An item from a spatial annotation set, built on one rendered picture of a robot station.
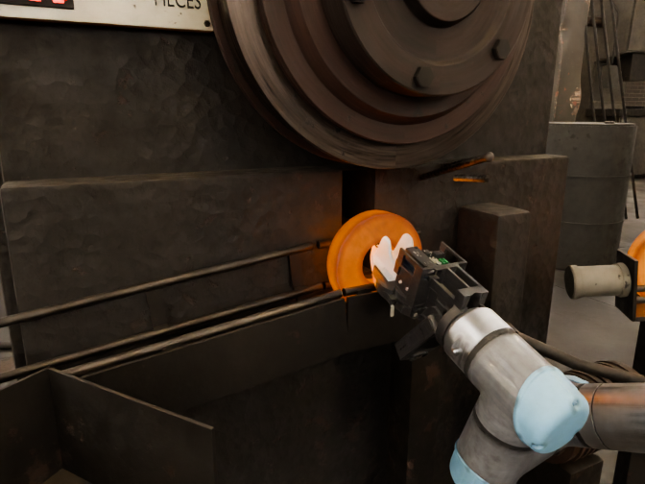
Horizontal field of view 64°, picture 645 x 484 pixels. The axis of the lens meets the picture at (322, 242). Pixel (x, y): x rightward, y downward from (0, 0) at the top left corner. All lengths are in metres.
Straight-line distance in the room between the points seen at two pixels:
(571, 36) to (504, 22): 4.30
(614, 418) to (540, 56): 0.70
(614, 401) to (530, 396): 0.14
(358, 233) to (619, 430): 0.39
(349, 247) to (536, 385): 0.32
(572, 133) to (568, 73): 1.69
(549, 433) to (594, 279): 0.48
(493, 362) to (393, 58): 0.35
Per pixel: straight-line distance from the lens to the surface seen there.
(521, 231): 0.90
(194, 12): 0.75
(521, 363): 0.57
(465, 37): 0.69
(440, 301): 0.65
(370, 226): 0.75
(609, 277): 1.00
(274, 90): 0.64
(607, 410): 0.68
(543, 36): 1.13
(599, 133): 3.37
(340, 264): 0.74
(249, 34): 0.63
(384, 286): 0.69
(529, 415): 0.56
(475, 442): 0.62
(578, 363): 0.94
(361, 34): 0.59
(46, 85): 0.74
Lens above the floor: 0.96
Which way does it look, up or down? 15 degrees down
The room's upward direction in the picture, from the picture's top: straight up
